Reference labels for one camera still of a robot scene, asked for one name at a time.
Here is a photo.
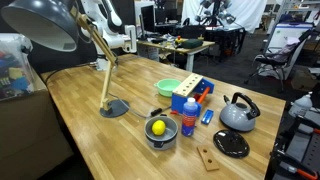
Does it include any grey toy pot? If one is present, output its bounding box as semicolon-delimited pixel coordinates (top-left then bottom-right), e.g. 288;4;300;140
144;115;179;151

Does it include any dark green bag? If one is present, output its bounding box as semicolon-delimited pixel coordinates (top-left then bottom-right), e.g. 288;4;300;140
179;38;204;50

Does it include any grey kettle black handle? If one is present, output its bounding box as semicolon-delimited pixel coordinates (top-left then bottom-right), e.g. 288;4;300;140
219;92;261;133

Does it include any white curtain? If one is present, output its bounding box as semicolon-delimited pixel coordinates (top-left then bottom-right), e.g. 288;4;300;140
181;0;268;34

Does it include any green plastic bowl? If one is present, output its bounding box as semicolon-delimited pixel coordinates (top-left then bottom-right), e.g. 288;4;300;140
153;78;182;98

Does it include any white blue storage cabinet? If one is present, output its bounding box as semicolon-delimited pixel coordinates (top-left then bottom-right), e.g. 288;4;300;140
266;21;314;56

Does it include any camera light rig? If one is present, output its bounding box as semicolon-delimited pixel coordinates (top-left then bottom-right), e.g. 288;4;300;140
194;0;238;26

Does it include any orange toy rod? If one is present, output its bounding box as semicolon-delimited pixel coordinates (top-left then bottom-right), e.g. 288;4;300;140
197;86;211;105

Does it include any yellow toy lemon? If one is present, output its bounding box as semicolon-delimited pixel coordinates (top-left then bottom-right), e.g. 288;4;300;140
151;119;167;136

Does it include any black round plate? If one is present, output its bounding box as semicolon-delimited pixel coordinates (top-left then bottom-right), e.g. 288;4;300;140
212;129;251;159

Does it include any brown cardboard box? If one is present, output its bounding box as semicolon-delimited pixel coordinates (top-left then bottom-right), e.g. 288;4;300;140
0;68;74;180

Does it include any black table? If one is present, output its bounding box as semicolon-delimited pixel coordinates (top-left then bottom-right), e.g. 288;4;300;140
176;24;248;59

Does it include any blue craft paint bottle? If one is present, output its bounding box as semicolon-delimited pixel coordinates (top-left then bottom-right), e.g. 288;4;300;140
181;97;198;137

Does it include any black office chair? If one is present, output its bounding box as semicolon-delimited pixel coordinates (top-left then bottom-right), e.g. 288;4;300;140
244;29;318;93

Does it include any small blue rectangular block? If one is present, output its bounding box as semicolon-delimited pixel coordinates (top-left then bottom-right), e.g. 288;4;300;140
200;109;214;126

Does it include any black equipment cart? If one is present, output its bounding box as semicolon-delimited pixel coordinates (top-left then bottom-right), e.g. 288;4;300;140
266;109;320;180

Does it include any clear bin of toys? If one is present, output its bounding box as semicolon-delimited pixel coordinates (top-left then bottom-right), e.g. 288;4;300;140
0;32;36;101

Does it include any wooden blue toy workbench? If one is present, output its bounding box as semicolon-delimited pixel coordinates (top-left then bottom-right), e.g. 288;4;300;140
171;73;216;118

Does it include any light wooden desk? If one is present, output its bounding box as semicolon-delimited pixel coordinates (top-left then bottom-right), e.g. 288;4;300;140
136;38;216;73

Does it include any black computer monitor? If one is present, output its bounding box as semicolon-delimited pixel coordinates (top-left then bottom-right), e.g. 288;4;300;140
139;4;156;34

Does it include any black handled toy screwdriver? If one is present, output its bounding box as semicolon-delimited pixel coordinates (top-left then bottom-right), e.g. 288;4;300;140
150;105;173;117

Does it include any wooden block with two holes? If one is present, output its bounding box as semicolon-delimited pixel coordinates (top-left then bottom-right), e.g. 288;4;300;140
196;145;221;172

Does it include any grey lamp cable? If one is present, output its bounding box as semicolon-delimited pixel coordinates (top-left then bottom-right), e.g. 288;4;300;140
108;93;152;120

